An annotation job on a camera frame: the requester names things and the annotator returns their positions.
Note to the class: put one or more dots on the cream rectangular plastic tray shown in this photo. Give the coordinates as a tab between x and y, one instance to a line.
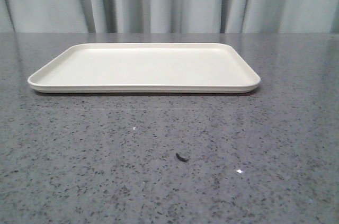
146	68

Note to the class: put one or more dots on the small black debris piece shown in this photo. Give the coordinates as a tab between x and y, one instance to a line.
182	159

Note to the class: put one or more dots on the pale grey pleated curtain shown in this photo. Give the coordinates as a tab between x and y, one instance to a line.
169	16

